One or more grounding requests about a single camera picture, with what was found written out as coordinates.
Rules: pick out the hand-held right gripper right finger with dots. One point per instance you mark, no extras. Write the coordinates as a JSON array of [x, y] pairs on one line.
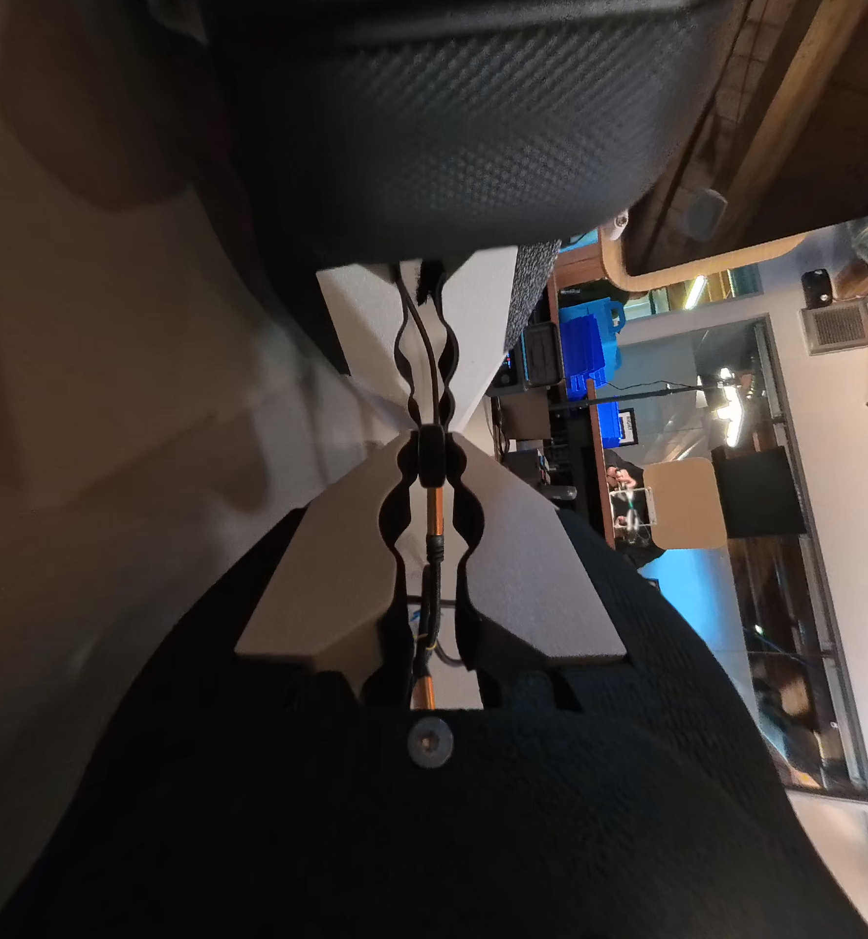
[[536, 587]]

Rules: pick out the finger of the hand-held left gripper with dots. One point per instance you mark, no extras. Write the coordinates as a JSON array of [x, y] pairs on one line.
[[360, 315], [481, 315]]

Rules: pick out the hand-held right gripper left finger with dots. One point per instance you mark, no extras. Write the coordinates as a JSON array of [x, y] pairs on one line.
[[316, 587]]

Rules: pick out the stack of blue bins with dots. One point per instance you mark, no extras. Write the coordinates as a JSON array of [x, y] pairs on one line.
[[584, 345]]

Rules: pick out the wood-edged desk with black legs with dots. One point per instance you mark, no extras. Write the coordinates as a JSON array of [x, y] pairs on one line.
[[601, 477]]

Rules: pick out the glass partition window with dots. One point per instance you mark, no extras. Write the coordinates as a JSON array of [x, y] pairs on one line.
[[698, 601]]

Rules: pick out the beige rounded panel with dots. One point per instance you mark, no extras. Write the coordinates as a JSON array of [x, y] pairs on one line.
[[687, 506]]

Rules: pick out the framed printed tag sign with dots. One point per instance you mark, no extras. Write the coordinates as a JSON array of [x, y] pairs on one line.
[[626, 427]]

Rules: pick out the black square panel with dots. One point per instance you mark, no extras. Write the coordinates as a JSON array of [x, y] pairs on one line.
[[764, 491]]

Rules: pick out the wood-framed mirror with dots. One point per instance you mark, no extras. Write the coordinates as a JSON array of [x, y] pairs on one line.
[[771, 147]]

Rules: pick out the black wall camera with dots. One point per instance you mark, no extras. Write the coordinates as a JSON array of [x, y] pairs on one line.
[[816, 287]]

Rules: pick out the grey wall vent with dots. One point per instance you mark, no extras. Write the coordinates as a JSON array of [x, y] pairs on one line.
[[837, 328]]

